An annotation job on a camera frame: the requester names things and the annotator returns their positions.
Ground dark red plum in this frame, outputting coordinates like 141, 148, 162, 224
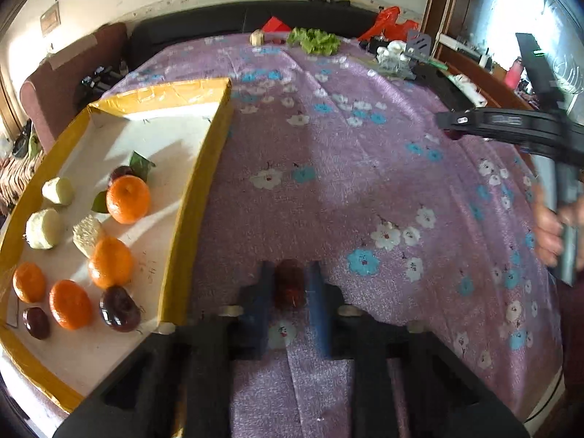
99, 285, 142, 332
23, 307, 50, 340
108, 165, 136, 187
272, 259, 306, 311

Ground pale sugarcane chunk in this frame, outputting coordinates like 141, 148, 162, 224
42, 177, 75, 206
25, 208, 64, 250
72, 216, 106, 258

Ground orange mandarin with leaf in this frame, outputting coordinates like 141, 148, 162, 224
91, 151, 155, 226

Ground person's right hand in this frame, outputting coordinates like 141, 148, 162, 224
533, 184, 584, 271

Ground black smartphone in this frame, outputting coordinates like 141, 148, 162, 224
412, 62, 474, 112

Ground grey slotted spatula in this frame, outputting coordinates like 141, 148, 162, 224
405, 30, 433, 60

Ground white cloth gloves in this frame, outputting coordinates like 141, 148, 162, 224
376, 40, 410, 71

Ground red plastic bag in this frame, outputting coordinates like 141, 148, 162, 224
357, 6, 420, 42

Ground purple floral tablecloth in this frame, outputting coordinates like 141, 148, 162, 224
116, 35, 562, 419

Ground black leather sofa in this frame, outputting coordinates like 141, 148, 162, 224
123, 0, 377, 69

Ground green lettuce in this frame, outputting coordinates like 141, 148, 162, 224
287, 28, 341, 57

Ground yellow-edged white tray box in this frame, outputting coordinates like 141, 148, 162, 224
0, 77, 235, 414

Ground patterned blanket bench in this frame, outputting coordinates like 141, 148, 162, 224
0, 150, 45, 216

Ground red box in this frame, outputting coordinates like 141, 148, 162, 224
261, 16, 292, 33

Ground small pale food piece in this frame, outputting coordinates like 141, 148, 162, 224
249, 30, 265, 47

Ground maroon armchair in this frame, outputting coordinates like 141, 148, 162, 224
19, 23, 128, 151

